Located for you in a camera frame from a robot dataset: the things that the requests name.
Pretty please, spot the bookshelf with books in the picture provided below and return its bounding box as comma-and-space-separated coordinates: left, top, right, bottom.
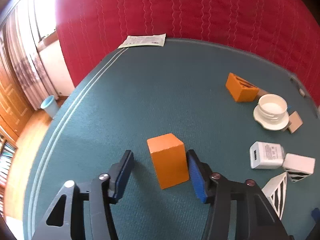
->
0, 127, 18, 215

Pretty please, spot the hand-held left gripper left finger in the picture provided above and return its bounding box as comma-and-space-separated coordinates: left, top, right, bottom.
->
32, 150, 135, 240

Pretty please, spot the white striped rectangular block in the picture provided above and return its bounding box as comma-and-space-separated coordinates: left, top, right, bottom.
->
282, 153, 316, 183

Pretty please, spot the orange rectangular block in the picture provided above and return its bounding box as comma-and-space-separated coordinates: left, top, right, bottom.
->
147, 133, 190, 190

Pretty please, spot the white round ribbed cup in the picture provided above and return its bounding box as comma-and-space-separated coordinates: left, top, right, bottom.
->
253, 94, 290, 131

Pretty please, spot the red quilted blanket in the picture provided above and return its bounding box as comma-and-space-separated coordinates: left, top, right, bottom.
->
55, 0, 320, 98

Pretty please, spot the white charger adapter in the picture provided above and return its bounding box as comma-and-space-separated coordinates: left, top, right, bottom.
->
249, 141, 285, 170

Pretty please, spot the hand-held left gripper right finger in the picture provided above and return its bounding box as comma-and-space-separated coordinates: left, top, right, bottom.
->
186, 149, 292, 240

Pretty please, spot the wooden door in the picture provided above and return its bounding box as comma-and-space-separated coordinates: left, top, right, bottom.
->
0, 52, 34, 137

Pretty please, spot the orange striped wedge block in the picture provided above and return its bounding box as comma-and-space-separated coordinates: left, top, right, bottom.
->
225, 73, 259, 103

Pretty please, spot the white paper sheet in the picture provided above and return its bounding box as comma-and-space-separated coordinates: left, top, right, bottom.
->
117, 33, 167, 49

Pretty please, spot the light blue waste bin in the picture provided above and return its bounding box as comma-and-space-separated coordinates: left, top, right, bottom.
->
40, 95, 60, 118

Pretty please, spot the black strap wristwatch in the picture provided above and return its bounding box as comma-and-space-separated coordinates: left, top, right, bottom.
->
290, 77, 306, 97

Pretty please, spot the white striped wedge block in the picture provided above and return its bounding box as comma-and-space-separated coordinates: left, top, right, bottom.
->
261, 172, 288, 220

